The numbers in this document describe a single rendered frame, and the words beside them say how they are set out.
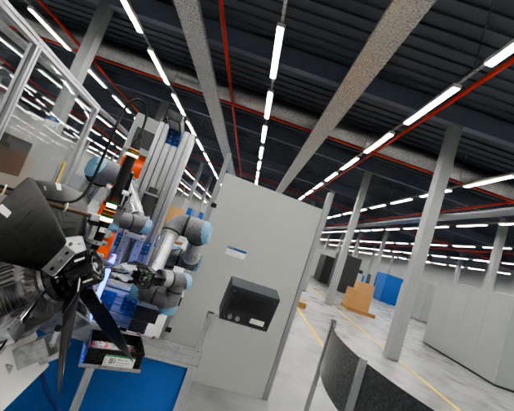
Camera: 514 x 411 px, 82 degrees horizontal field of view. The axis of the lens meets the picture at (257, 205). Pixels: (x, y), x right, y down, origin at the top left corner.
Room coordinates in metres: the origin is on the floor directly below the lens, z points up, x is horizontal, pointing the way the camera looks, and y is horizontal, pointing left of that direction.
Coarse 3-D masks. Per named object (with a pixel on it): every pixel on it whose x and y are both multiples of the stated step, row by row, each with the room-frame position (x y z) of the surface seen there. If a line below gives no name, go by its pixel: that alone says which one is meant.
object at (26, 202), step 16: (16, 192) 0.74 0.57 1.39; (32, 192) 0.78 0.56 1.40; (16, 208) 0.74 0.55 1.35; (32, 208) 0.78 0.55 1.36; (48, 208) 0.83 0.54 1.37; (0, 224) 0.71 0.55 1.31; (16, 224) 0.75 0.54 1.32; (32, 224) 0.79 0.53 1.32; (48, 224) 0.84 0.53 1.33; (0, 240) 0.72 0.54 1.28; (16, 240) 0.76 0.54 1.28; (32, 240) 0.80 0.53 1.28; (48, 240) 0.85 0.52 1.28; (64, 240) 0.90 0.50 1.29; (0, 256) 0.74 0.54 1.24; (16, 256) 0.78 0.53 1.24; (32, 256) 0.82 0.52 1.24; (48, 256) 0.87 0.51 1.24
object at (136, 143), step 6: (138, 138) 1.09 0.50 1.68; (132, 144) 1.08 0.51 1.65; (138, 144) 1.08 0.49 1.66; (102, 222) 1.08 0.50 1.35; (102, 228) 1.08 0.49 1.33; (96, 234) 1.08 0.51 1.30; (102, 234) 1.08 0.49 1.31; (96, 240) 1.08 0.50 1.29; (102, 240) 1.09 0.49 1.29; (96, 246) 1.09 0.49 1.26
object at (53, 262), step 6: (66, 246) 0.92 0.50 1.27; (60, 252) 0.91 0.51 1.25; (72, 252) 0.95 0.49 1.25; (54, 258) 0.90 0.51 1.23; (60, 258) 0.92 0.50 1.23; (66, 258) 0.94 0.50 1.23; (48, 264) 0.89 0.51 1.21; (54, 264) 0.91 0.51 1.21; (60, 264) 0.93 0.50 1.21; (42, 270) 0.88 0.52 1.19; (48, 270) 0.90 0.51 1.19; (54, 270) 0.92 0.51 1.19
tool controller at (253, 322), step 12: (228, 288) 1.53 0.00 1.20; (240, 288) 1.48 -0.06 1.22; (252, 288) 1.52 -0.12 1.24; (264, 288) 1.58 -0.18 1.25; (228, 300) 1.50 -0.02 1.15; (240, 300) 1.49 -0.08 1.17; (252, 300) 1.50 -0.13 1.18; (264, 300) 1.51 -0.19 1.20; (276, 300) 1.51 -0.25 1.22; (228, 312) 1.51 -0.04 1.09; (240, 312) 1.52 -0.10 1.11; (252, 312) 1.52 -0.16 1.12; (264, 312) 1.53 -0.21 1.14; (240, 324) 1.54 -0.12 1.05; (252, 324) 1.54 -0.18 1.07; (264, 324) 1.54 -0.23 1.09
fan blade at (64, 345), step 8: (72, 304) 0.89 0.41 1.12; (64, 312) 0.92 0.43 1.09; (72, 312) 0.85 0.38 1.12; (64, 320) 0.90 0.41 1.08; (72, 320) 0.77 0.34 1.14; (64, 328) 0.71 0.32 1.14; (72, 328) 0.79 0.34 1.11; (64, 336) 0.71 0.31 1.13; (64, 344) 0.72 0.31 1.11; (64, 352) 0.72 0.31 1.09; (64, 360) 0.74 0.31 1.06
